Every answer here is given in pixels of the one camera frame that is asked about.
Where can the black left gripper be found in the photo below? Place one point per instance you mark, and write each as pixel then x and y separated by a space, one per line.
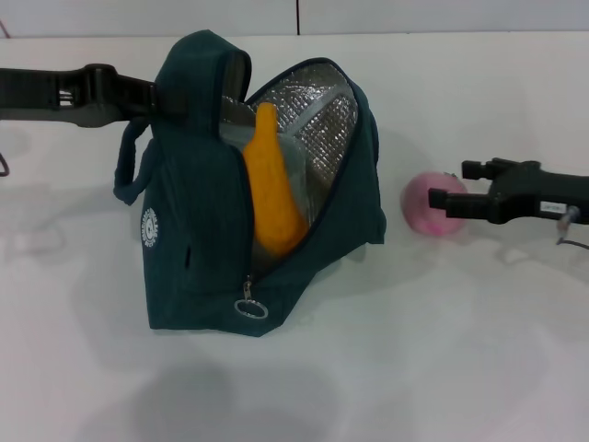
pixel 37 89

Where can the clear blue-rimmed food container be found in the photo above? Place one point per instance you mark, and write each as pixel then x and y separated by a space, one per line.
pixel 292 175

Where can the yellow banana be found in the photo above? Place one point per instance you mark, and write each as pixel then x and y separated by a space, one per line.
pixel 271 193

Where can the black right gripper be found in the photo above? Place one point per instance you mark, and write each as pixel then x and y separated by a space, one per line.
pixel 538 193

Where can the pink peach toy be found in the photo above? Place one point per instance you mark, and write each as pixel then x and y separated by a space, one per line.
pixel 419 216

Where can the dark teal insulated lunch bag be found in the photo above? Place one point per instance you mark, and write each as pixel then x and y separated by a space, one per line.
pixel 198 207

